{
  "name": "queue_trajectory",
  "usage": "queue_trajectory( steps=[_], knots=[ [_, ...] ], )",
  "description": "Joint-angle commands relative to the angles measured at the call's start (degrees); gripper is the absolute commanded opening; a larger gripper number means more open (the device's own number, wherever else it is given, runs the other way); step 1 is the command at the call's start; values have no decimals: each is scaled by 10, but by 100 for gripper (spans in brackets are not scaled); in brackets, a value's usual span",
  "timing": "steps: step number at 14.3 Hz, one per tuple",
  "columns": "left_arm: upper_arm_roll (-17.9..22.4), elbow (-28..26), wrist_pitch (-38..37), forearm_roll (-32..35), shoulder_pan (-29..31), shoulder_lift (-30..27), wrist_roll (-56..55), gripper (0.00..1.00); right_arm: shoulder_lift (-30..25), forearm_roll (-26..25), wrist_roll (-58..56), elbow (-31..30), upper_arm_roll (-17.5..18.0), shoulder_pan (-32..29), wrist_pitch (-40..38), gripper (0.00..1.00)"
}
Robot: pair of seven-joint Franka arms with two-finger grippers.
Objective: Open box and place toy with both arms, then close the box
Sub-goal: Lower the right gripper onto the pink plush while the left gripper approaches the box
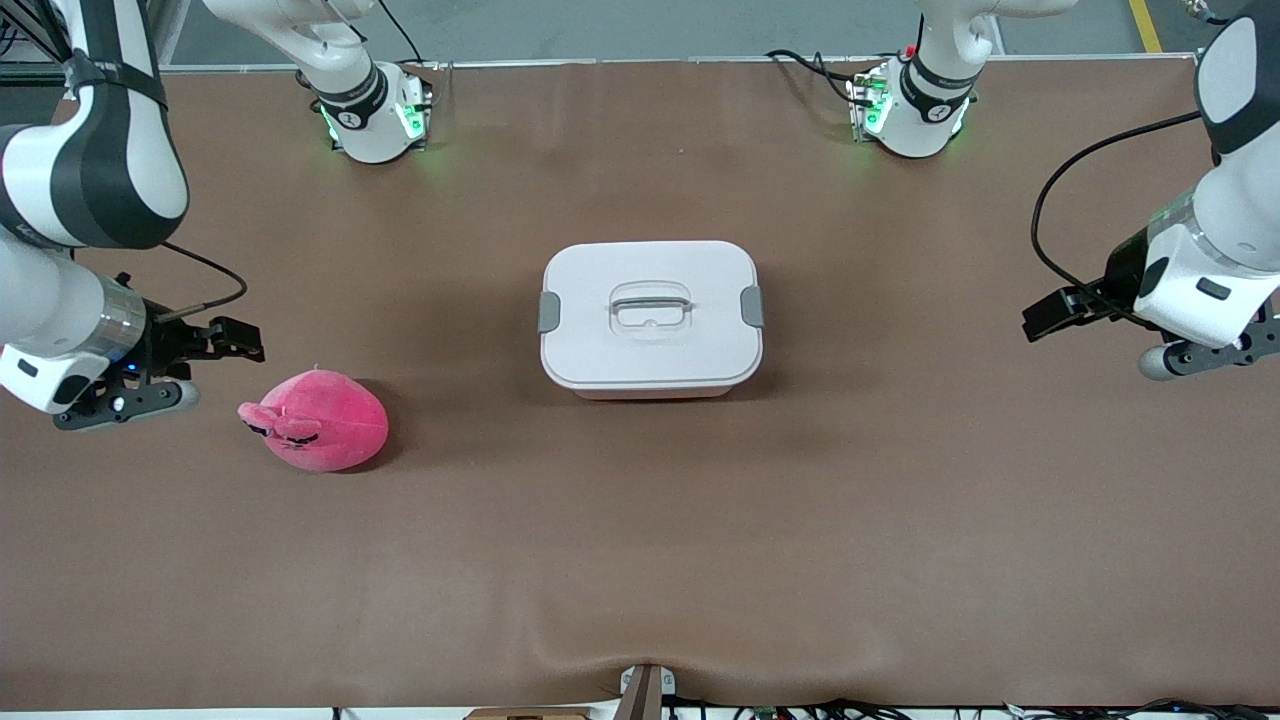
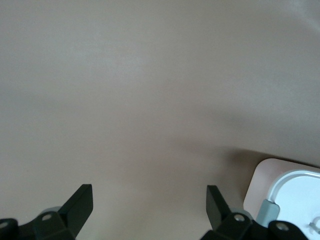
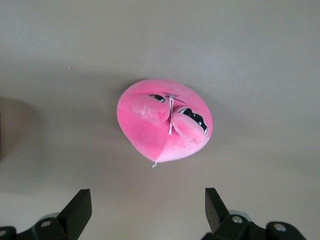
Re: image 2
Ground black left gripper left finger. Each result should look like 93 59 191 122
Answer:
0 184 94 240

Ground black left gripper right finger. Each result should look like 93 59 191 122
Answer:
202 184 307 240

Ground white box lid grey latches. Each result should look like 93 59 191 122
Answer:
257 169 320 240

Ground pink plastic box base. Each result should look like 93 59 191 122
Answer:
242 157 320 226

